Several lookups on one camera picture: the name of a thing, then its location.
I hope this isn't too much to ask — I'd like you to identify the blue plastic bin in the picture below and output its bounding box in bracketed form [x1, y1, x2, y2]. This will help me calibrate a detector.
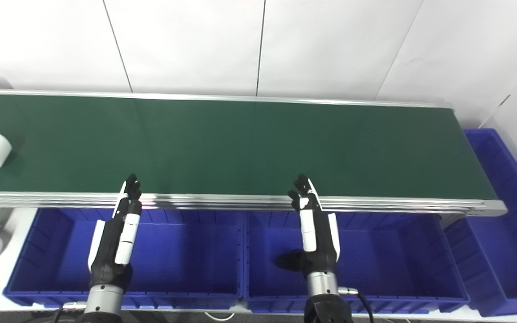
[3, 207, 246, 310]
[444, 129, 517, 317]
[243, 211, 470, 315]

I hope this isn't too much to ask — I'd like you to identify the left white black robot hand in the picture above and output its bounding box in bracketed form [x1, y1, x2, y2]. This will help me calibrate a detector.
[88, 174, 143, 290]

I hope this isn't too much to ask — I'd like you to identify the green conveyor belt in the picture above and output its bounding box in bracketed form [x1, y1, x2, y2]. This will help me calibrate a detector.
[0, 89, 508, 218]

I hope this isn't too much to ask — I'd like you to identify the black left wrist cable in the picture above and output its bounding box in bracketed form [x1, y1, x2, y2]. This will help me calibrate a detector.
[51, 301, 88, 317]

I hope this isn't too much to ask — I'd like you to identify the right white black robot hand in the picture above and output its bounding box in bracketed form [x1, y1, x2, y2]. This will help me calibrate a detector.
[276, 173, 342, 275]

